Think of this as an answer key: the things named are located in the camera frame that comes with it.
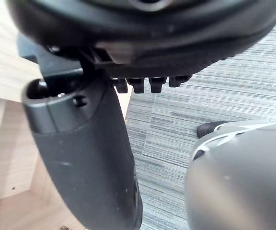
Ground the dark robot foot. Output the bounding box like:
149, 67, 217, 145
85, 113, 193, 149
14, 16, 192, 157
196, 121, 230, 139

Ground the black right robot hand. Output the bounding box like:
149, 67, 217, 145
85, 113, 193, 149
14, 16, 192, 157
4, 0, 276, 230

